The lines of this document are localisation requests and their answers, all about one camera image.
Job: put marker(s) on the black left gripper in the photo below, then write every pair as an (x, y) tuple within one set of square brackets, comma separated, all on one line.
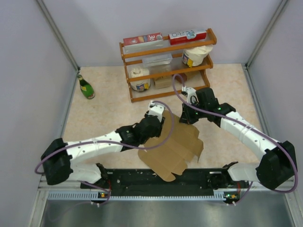
[(157, 132)]

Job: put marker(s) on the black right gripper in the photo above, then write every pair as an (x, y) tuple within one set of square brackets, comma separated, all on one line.
[(185, 117)]

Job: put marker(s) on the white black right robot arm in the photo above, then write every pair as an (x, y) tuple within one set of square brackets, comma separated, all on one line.
[(276, 160)]

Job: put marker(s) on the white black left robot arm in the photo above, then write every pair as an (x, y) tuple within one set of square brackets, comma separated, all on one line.
[(64, 161)]

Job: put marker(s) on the red white toothpaste box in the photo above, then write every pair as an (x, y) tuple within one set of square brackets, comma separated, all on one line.
[(187, 36)]

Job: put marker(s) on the red foil wrap box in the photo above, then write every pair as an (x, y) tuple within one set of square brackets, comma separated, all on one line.
[(143, 40)]

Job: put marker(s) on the red brown brick block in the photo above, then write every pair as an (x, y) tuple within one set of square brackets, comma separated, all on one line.
[(181, 78)]

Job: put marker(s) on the orange wooden shelf rack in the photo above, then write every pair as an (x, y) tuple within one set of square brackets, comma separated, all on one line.
[(131, 60)]

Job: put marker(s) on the white bag upper shelf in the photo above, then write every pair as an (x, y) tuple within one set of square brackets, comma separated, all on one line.
[(195, 56)]

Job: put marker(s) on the clear plastic container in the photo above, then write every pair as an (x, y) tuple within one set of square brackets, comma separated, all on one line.
[(157, 60)]

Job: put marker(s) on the green glass bottle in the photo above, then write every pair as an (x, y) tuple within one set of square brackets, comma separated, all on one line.
[(85, 87)]

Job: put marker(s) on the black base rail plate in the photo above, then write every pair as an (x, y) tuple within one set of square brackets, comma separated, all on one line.
[(144, 182)]

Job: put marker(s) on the aluminium frame rail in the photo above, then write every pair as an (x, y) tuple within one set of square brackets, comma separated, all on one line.
[(73, 190)]

